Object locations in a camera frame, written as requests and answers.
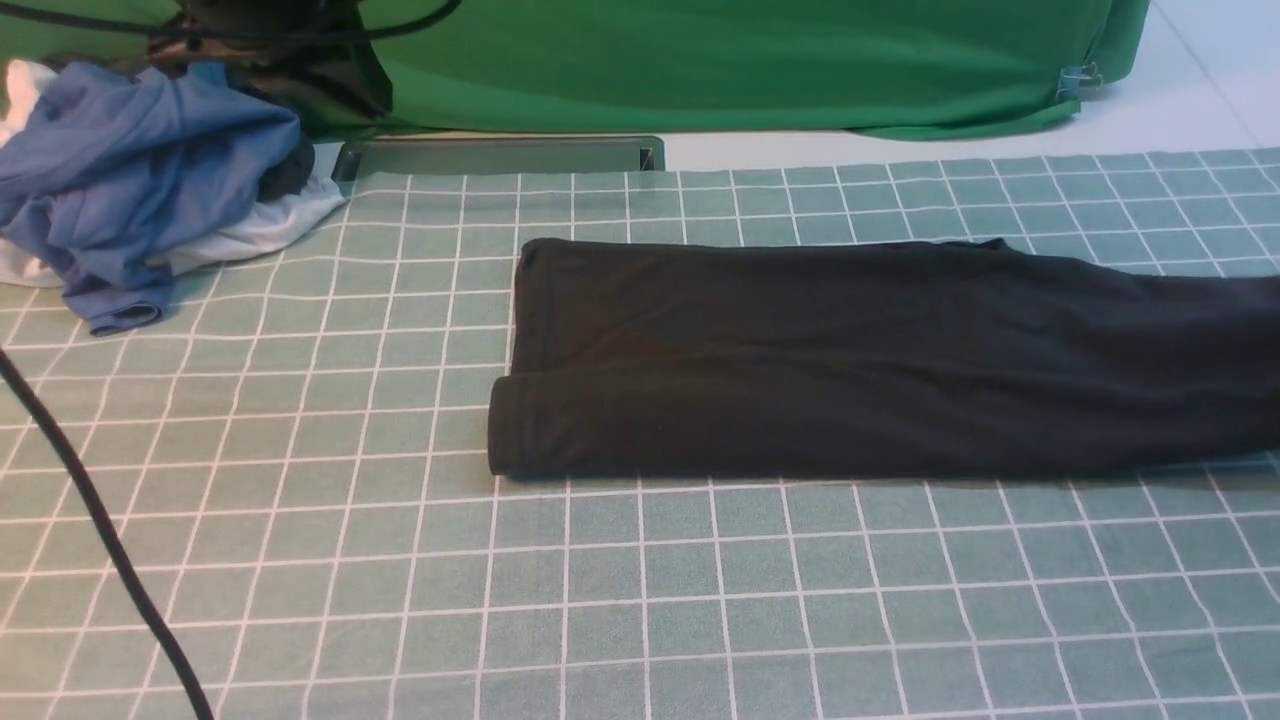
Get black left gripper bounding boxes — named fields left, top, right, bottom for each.
left=148, top=1, right=393, bottom=119

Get dark gray long-sleeve shirt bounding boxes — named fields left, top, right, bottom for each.
left=486, top=238, right=1279, bottom=478

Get blue crumpled shirt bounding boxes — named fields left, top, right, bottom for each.
left=1, top=61, right=303, bottom=336

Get green checkered tablecloth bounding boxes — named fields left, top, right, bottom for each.
left=1, top=149, right=1279, bottom=719

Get green backdrop cloth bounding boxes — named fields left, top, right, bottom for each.
left=0, top=0, right=1151, bottom=143

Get silver binder clip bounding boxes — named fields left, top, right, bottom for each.
left=1053, top=63, right=1105, bottom=102

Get gray metal rail bracket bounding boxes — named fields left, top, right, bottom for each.
left=332, top=136, right=666, bottom=183

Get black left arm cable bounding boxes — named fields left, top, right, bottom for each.
left=0, top=0, right=466, bottom=720

